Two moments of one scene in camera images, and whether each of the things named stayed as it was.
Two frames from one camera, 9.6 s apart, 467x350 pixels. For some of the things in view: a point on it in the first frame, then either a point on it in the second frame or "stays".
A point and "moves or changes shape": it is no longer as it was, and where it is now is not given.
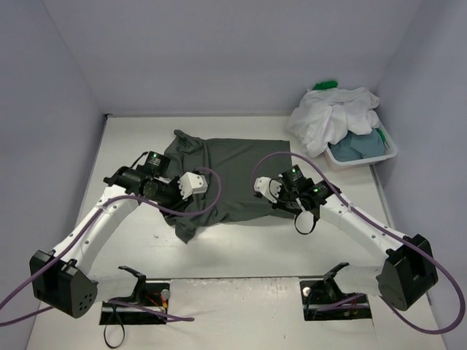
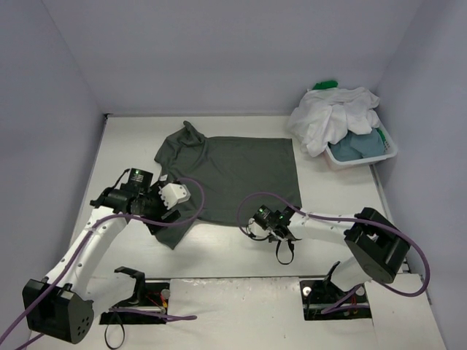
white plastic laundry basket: x=365 y=162 stays
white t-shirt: x=327 y=117 stays
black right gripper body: x=279 y=199 -> x=260 y=222
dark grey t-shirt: x=222 y=187 moves or changes shape
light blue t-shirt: x=357 y=146 stays
